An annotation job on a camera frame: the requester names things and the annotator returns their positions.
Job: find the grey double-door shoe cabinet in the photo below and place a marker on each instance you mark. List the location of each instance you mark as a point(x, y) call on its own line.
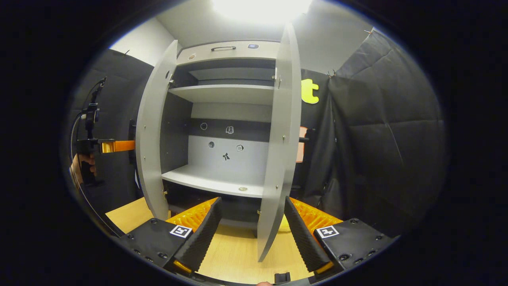
point(266, 53)

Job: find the grey shoe cabinet door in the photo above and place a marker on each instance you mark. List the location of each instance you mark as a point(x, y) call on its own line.
point(279, 139)
point(152, 139)

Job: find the ceiling light panel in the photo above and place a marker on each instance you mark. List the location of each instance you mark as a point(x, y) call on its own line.
point(262, 8)

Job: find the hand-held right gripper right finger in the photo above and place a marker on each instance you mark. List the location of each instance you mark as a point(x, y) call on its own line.
point(303, 238)

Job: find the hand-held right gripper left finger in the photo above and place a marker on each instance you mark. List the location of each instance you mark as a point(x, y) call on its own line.
point(202, 238)

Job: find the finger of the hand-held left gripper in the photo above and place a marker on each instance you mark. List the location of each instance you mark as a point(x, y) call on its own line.
point(119, 146)

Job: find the yellow rounded object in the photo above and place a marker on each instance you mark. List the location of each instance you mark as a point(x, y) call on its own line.
point(283, 226)

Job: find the white cabinet shelf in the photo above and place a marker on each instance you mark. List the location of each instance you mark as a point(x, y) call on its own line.
point(226, 93)
point(210, 178)

